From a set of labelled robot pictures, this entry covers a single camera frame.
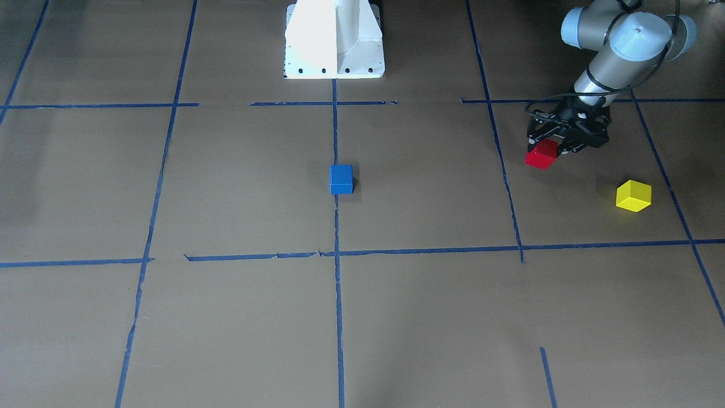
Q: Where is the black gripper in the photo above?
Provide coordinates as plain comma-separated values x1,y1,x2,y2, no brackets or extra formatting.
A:
526,95,611,152

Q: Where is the red wooden cube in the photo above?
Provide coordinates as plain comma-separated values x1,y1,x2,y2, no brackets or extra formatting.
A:
524,139,560,169

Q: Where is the blue wooden cube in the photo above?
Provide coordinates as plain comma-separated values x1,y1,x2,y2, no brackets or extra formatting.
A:
329,164,355,196

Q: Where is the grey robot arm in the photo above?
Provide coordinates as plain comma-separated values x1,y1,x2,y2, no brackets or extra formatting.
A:
527,1,698,156

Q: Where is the yellow wooden cube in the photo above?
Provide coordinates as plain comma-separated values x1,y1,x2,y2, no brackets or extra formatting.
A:
615,179,653,213

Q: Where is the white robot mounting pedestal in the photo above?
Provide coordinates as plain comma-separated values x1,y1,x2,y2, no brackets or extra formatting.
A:
283,1,386,80

